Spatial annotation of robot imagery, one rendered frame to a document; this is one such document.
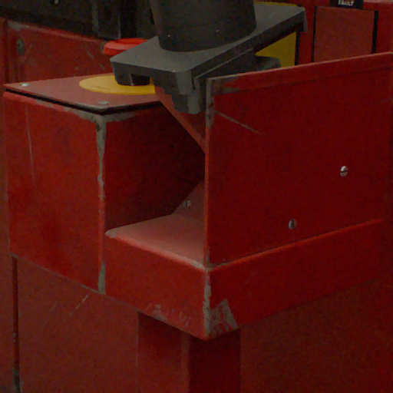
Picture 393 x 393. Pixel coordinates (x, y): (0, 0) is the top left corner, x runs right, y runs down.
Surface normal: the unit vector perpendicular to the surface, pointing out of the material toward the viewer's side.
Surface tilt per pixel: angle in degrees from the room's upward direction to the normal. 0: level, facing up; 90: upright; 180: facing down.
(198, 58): 16
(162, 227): 0
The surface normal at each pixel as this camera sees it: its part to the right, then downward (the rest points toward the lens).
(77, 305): -0.80, 0.15
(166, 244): 0.01, -0.96
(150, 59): -0.19, -0.88
